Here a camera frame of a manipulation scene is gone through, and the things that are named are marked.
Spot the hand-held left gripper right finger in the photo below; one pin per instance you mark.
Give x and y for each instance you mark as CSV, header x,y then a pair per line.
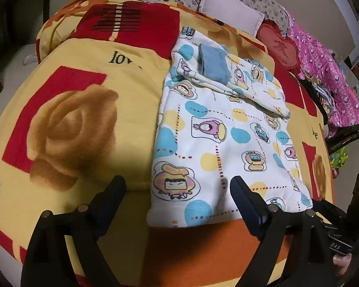
x,y
246,198

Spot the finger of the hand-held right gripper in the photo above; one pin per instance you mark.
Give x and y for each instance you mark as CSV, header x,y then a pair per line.
x,y
327,210

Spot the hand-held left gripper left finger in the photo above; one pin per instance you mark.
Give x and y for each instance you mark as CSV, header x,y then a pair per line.
x,y
113,192

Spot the white cartoon print child's shirt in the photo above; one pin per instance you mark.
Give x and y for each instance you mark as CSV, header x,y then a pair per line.
x,y
215,125

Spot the colourful printed clothes pile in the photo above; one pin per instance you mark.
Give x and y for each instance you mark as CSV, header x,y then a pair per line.
x,y
327,98

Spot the person's right hand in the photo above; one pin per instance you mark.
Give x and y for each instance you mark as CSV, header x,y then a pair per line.
x,y
342,264

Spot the green yellow bag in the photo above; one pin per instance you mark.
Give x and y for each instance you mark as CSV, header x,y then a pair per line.
x,y
338,157

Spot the black cloth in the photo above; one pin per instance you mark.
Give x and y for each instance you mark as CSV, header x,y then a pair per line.
x,y
312,95

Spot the yellow red rose blanket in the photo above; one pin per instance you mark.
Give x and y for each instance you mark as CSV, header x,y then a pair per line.
x,y
77,65

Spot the pink printed blanket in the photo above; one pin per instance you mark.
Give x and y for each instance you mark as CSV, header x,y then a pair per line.
x,y
332,74

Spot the pale lilac pillow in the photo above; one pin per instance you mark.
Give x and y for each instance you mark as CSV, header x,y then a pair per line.
x,y
227,9

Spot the dark wooden furniture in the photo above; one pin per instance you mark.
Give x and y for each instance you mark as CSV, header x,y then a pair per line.
x,y
12,21

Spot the chrome metal rail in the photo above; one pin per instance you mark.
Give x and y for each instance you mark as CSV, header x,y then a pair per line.
x,y
357,56

